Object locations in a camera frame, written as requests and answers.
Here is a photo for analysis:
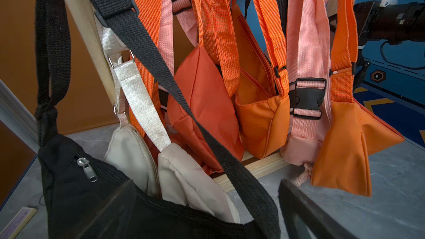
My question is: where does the black crescent sling bag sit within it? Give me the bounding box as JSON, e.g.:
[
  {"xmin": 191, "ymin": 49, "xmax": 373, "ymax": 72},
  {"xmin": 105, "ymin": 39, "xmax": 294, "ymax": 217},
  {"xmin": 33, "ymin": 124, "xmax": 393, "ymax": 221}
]
[{"xmin": 35, "ymin": 0, "xmax": 281, "ymax": 239}]

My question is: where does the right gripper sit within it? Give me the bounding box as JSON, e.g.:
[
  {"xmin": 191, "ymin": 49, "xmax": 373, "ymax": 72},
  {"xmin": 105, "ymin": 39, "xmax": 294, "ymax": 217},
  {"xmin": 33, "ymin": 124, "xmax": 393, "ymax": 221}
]
[{"xmin": 354, "ymin": 1, "xmax": 425, "ymax": 45}]

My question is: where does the red-orange sling bag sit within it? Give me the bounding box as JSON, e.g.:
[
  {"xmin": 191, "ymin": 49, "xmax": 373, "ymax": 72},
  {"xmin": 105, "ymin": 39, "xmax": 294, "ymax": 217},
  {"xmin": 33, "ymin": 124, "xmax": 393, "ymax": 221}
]
[{"xmin": 167, "ymin": 46, "xmax": 245, "ymax": 175}]

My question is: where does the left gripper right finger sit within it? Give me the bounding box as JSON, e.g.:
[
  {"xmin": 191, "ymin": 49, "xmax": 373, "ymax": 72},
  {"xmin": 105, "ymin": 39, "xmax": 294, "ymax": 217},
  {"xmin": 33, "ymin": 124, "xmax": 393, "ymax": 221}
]
[{"xmin": 278, "ymin": 179, "xmax": 356, "ymax": 239}]

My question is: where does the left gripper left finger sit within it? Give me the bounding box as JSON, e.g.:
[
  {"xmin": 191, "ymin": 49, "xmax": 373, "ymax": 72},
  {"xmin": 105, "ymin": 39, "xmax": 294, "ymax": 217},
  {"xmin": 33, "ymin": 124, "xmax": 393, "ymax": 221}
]
[{"xmin": 63, "ymin": 180, "xmax": 136, "ymax": 239}]

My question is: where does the folded paper fan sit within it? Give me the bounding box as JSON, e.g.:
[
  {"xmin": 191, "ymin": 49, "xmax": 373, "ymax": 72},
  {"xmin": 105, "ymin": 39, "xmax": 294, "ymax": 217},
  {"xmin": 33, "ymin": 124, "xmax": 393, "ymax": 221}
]
[{"xmin": 1, "ymin": 207, "xmax": 38, "ymax": 239}]

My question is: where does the pink rectangular waist bag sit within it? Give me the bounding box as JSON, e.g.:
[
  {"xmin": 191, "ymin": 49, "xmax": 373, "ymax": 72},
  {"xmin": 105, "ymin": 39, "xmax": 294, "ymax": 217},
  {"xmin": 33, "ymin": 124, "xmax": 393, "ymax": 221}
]
[{"xmin": 281, "ymin": 0, "xmax": 332, "ymax": 186}]

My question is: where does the wooden garment rack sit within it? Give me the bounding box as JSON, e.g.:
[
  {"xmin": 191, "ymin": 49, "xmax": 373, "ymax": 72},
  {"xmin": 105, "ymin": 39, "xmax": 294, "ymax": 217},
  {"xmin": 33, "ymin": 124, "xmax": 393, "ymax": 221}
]
[{"xmin": 65, "ymin": 0, "xmax": 289, "ymax": 179}]

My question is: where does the beige sling bag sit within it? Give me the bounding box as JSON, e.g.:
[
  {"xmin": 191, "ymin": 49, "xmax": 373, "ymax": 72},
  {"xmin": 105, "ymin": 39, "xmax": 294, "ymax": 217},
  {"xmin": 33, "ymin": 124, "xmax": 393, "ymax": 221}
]
[{"xmin": 96, "ymin": 21, "xmax": 240, "ymax": 224}]

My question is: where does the orange crescent sling bag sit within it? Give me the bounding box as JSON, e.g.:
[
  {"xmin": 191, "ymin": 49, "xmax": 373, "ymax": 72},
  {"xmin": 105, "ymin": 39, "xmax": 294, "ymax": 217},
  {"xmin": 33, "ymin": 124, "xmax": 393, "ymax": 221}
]
[{"xmin": 312, "ymin": 0, "xmax": 404, "ymax": 197}]

